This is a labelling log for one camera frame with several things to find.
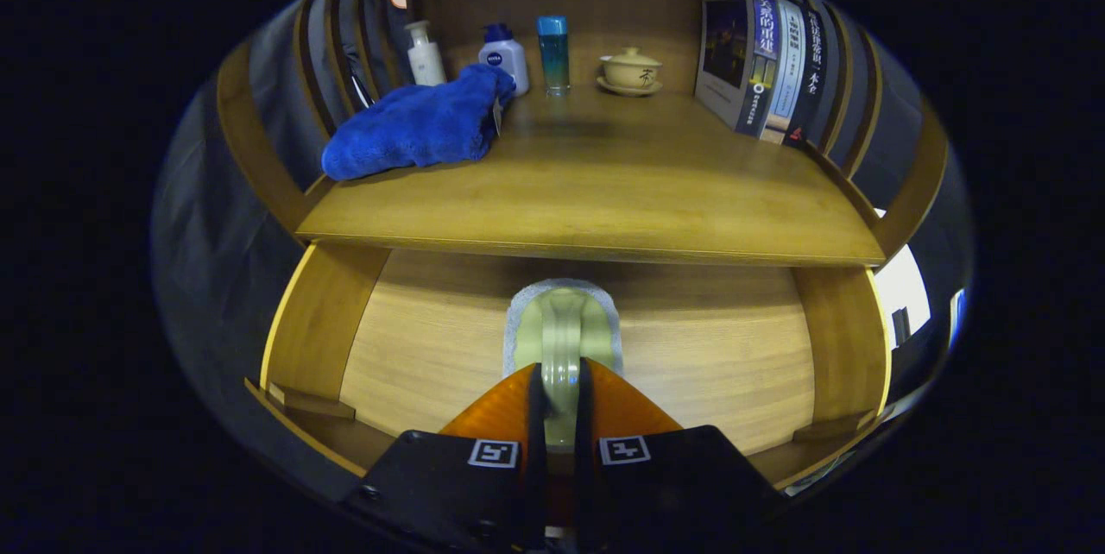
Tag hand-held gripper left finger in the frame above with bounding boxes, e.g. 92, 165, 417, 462
341, 362, 549, 551

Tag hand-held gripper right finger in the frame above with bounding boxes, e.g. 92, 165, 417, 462
574, 357, 786, 551

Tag brown wooden drawer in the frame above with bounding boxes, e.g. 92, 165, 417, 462
244, 242, 894, 494

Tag pale green scrubbing brush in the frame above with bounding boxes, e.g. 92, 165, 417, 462
503, 278, 624, 451

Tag wooden countertop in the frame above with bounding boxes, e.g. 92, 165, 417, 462
296, 84, 887, 268

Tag blue towel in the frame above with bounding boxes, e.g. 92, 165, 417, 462
321, 63, 517, 182

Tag black backdrop cloth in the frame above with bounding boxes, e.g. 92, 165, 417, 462
151, 0, 972, 486

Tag beige saucer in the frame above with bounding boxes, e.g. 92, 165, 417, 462
597, 76, 665, 98

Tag beige lidded teacup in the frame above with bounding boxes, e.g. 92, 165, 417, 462
600, 47, 663, 90

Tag white bottle with blue cap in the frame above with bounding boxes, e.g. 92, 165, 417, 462
478, 22, 530, 97

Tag white pump bottle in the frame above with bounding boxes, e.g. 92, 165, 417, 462
404, 20, 448, 87

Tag teal bottle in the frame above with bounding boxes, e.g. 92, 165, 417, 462
536, 16, 571, 98

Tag black spined book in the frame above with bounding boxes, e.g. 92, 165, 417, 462
784, 6, 828, 149

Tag white spined book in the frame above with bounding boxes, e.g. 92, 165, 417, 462
760, 0, 808, 145

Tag dark blue book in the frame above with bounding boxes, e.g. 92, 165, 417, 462
695, 0, 780, 138

